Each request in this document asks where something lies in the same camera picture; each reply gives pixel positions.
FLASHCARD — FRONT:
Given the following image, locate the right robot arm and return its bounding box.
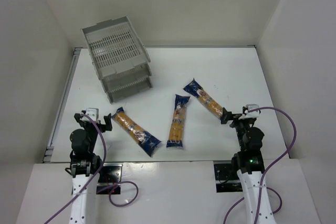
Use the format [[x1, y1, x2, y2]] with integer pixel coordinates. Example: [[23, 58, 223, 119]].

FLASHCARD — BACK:
[[220, 104, 276, 223]]

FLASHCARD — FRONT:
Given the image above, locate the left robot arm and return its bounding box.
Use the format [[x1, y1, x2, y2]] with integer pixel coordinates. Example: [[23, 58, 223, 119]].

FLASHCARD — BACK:
[[69, 109, 112, 223]]

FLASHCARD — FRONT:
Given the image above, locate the grey stacked tray shelf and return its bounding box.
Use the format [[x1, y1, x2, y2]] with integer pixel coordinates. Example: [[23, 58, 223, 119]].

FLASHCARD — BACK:
[[82, 16, 153, 103]]

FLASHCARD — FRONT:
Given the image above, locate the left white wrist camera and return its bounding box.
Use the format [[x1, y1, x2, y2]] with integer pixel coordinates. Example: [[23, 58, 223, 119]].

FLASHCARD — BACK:
[[80, 108, 99, 122]]

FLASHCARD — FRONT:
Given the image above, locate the aluminium rail left edge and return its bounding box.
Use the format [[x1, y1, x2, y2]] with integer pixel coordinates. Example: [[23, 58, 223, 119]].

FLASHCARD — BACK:
[[42, 47, 82, 163]]

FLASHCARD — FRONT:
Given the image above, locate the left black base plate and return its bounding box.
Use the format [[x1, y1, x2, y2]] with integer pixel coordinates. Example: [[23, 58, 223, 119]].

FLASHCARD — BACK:
[[97, 163, 122, 195]]

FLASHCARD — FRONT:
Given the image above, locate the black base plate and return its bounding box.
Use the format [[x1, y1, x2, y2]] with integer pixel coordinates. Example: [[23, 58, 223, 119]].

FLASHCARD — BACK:
[[97, 163, 122, 195], [213, 162, 243, 193]]

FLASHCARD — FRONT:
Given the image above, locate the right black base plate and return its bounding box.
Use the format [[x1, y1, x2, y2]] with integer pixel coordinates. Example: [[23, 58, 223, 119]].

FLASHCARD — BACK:
[[213, 162, 243, 193]]

